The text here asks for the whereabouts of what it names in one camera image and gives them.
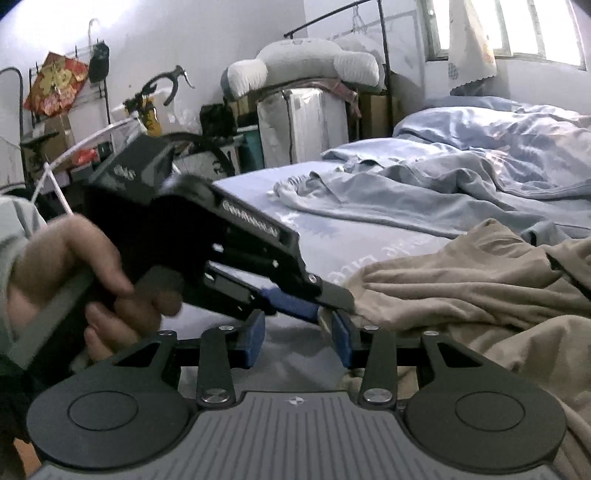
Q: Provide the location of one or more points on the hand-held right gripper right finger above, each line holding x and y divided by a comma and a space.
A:
342, 341

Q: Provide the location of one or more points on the black hanging bag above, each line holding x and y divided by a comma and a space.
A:
99, 62

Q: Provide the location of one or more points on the patterned beige curtain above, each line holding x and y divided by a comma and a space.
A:
471, 55

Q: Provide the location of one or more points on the red plastic bag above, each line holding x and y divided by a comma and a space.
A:
85, 156

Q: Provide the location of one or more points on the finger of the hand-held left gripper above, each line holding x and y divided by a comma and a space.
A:
337, 297
291, 304

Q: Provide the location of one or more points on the blue pillow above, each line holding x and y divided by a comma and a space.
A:
475, 102

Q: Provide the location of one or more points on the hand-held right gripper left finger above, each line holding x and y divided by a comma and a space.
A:
251, 341

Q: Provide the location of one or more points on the barred window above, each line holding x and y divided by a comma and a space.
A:
521, 27

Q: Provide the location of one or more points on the light blue shirt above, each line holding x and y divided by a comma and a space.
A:
369, 198

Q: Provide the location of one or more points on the black metal clothes rack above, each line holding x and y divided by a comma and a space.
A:
384, 46

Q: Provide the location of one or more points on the yellow bag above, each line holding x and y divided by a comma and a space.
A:
150, 117

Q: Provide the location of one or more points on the teal storage bin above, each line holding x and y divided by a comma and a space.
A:
253, 147

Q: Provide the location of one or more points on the red wall decoration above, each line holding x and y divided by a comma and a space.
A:
53, 83

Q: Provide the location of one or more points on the blue printed duvet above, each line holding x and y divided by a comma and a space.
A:
485, 129

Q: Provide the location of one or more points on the beige shirt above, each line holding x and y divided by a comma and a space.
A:
485, 300

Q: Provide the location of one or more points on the black backpack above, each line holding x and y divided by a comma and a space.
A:
217, 120

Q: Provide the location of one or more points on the pink plaid cloth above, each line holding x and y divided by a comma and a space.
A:
344, 90

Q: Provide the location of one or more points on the white bicycle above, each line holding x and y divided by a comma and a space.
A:
92, 141

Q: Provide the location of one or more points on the white and green backrest pillow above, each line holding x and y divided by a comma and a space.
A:
300, 60

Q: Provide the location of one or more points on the brown cardboard box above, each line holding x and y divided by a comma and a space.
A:
376, 115
46, 138

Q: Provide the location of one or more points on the person's left hand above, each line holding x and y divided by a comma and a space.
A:
69, 249

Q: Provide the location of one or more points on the white suitcase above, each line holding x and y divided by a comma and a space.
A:
314, 124

